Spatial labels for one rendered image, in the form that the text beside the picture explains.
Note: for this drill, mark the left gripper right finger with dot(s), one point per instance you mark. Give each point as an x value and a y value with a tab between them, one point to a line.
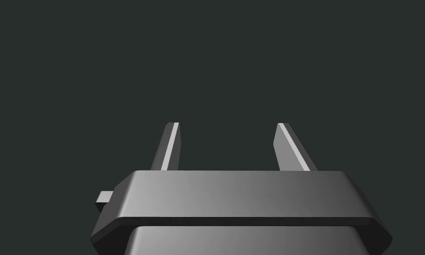
291	152

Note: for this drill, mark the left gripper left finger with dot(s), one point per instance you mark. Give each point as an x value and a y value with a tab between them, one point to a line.
168	148

